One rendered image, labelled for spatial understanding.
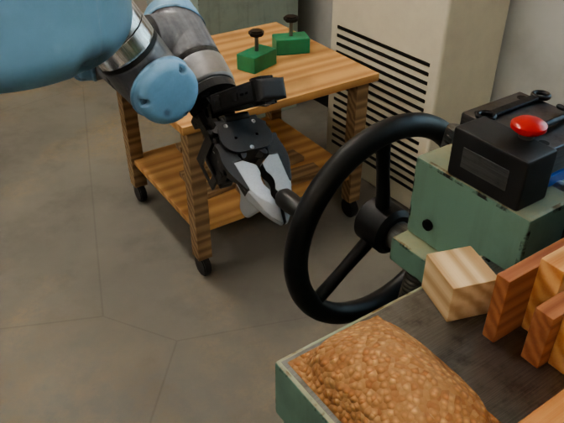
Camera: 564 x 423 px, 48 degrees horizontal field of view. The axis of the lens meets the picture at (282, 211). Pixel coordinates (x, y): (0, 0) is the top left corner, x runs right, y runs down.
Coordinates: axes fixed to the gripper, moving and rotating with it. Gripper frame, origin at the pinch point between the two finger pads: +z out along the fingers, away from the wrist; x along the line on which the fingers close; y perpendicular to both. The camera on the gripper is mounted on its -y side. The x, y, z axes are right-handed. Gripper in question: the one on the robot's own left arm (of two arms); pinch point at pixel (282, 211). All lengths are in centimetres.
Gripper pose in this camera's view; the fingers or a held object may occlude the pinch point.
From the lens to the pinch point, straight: 75.6
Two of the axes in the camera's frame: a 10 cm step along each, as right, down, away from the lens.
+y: -3.4, 5.1, 7.9
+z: 4.4, 8.3, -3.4
